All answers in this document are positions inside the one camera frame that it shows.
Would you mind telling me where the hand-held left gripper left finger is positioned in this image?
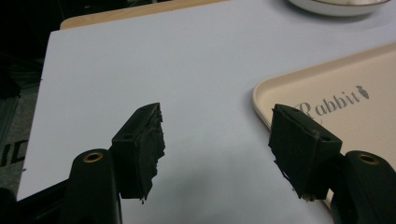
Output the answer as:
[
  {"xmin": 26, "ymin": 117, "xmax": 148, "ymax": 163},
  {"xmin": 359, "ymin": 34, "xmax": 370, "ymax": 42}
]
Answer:
[{"xmin": 59, "ymin": 102, "xmax": 166, "ymax": 224}]

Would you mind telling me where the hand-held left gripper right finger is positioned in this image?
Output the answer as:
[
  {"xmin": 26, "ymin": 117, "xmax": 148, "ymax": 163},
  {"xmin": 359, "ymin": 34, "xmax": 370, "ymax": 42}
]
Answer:
[{"xmin": 268, "ymin": 104, "xmax": 396, "ymax": 224}]

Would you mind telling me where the beige plastic tray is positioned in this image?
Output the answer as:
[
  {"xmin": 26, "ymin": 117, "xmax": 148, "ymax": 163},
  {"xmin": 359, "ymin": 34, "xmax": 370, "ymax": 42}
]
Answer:
[{"xmin": 251, "ymin": 41, "xmax": 396, "ymax": 213}]

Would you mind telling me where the white paper sheet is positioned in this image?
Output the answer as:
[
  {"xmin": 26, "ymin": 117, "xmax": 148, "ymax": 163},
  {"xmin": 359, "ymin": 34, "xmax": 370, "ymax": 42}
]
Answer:
[{"xmin": 16, "ymin": 0, "xmax": 396, "ymax": 224}]

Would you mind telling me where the white bowl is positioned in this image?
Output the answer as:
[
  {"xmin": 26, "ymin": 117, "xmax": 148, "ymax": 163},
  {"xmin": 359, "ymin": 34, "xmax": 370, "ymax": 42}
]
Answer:
[{"xmin": 287, "ymin": 0, "xmax": 391, "ymax": 18}]

